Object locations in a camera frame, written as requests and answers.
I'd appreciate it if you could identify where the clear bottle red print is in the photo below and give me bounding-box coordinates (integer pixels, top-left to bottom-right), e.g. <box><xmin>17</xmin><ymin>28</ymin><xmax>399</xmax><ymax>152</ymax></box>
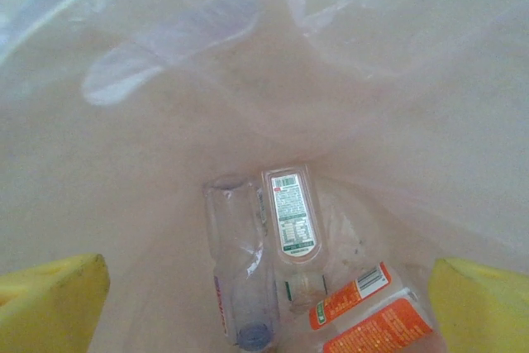
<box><xmin>202</xmin><ymin>174</ymin><xmax>280</xmax><ymax>350</ymax></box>

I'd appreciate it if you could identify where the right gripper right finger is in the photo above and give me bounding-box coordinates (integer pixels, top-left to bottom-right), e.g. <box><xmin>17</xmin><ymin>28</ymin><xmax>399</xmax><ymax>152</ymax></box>
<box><xmin>427</xmin><ymin>256</ymin><xmax>529</xmax><ymax>353</ymax></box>

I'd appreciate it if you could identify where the white bin with plastic liner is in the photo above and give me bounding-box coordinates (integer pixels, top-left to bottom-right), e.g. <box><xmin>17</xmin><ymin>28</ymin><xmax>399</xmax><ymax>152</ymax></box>
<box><xmin>0</xmin><ymin>0</ymin><xmax>529</xmax><ymax>353</ymax></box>

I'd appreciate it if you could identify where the orange label bottle brown cap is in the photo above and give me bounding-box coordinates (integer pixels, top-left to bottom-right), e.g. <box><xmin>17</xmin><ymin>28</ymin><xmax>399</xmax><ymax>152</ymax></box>
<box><xmin>308</xmin><ymin>260</ymin><xmax>435</xmax><ymax>353</ymax></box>

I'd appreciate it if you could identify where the clear bottle white green label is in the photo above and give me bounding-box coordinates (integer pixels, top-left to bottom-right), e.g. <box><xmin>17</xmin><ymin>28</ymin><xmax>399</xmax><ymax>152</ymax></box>
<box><xmin>260</xmin><ymin>165</ymin><xmax>328</xmax><ymax>317</ymax></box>

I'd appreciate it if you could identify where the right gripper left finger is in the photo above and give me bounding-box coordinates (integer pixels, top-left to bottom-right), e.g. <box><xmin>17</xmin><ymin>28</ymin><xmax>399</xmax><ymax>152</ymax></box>
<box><xmin>0</xmin><ymin>253</ymin><xmax>111</xmax><ymax>353</ymax></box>

